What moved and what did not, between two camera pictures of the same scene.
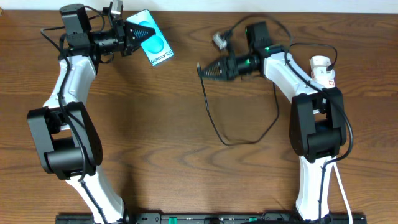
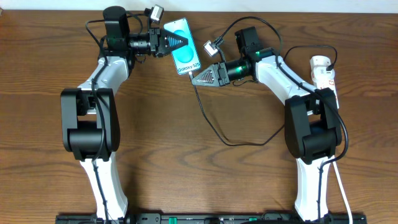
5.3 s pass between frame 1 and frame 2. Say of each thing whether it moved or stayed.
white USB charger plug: stayed
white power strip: stayed
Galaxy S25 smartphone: moved
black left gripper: moved
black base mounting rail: stayed
